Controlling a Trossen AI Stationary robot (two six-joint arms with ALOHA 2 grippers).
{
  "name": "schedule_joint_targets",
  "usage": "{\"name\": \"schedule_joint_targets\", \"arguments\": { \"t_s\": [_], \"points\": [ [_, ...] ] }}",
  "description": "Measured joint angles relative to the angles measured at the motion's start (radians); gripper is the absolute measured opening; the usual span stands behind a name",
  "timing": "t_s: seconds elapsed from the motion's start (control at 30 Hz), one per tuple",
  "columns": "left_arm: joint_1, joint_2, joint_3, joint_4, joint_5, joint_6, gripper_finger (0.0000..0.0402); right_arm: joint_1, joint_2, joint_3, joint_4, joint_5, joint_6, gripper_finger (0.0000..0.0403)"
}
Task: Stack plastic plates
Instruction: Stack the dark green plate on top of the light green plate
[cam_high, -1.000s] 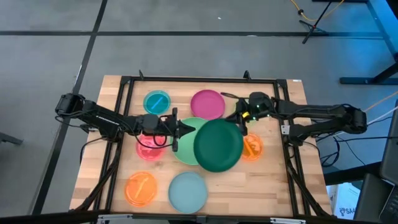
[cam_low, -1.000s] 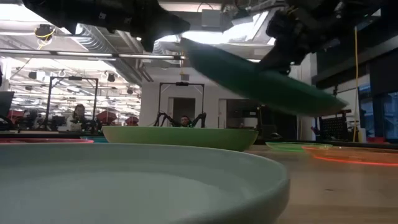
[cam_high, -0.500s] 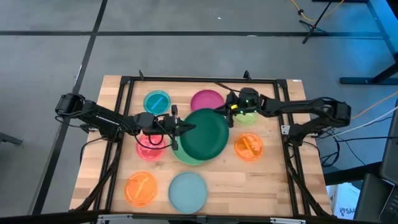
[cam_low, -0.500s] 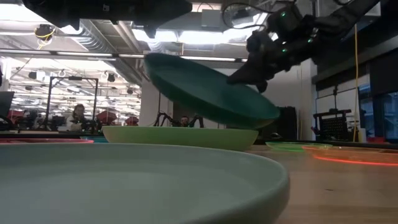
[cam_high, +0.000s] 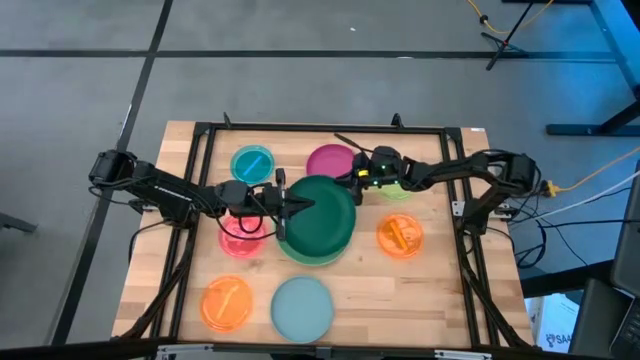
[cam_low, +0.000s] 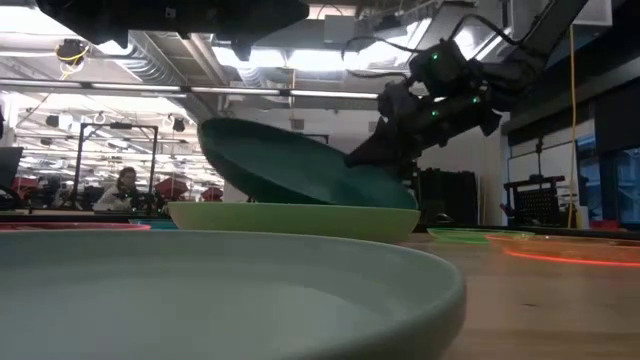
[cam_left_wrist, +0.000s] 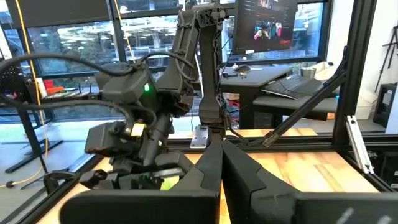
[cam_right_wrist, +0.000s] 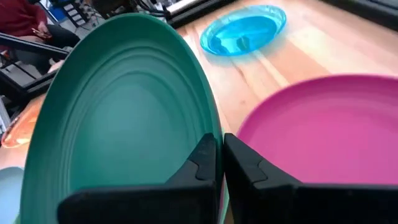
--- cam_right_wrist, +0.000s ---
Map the orange transparent plastic plate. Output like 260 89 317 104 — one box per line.
1 101 45 149

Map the dark green plastic plate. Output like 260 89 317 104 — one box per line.
20 12 229 224

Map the pale blue plastic plate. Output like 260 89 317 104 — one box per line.
0 166 25 224

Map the black table edge rail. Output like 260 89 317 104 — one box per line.
320 0 398 32
164 0 238 29

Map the black aluminium frame rail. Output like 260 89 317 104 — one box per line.
0 60 60 98
0 32 71 59

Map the person's hand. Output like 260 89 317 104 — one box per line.
30 23 52 40

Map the blue transparent plastic plate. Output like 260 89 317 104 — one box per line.
200 4 287 57

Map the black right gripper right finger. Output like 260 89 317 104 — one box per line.
223 133 398 224

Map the magenta plastic plate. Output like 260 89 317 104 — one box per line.
236 73 398 186

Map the person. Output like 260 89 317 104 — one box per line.
0 0 81 73

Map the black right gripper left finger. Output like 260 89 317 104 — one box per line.
57 133 219 224

